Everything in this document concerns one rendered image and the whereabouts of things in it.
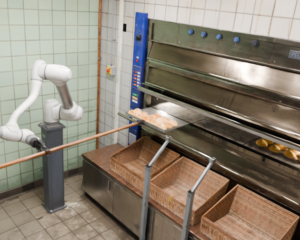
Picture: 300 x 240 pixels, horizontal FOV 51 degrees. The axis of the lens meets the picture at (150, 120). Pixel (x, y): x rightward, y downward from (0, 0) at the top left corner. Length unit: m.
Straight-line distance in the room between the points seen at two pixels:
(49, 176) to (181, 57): 1.84
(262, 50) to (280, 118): 0.53
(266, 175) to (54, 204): 2.25
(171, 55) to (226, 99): 0.73
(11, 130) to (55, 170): 1.04
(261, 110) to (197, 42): 0.84
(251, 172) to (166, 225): 0.86
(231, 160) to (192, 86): 0.76
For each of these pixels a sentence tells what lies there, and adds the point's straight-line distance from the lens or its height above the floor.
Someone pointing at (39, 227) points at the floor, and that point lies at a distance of 3.65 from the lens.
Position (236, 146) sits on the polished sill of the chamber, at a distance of 2.84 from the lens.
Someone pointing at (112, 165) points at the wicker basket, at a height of 0.62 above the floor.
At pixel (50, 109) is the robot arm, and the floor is 1.20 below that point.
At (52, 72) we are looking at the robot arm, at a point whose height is 1.67.
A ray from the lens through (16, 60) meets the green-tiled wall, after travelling 3.60.
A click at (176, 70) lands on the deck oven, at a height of 1.67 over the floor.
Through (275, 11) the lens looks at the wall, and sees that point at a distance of 2.56.
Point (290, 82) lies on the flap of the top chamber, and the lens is 2.52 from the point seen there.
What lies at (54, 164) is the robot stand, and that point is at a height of 0.60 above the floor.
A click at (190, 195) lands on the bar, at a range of 2.49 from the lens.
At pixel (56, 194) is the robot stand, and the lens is 3.71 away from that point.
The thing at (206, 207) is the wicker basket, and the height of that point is 0.70.
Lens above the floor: 2.30
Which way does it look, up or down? 21 degrees down
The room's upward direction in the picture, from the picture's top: 5 degrees clockwise
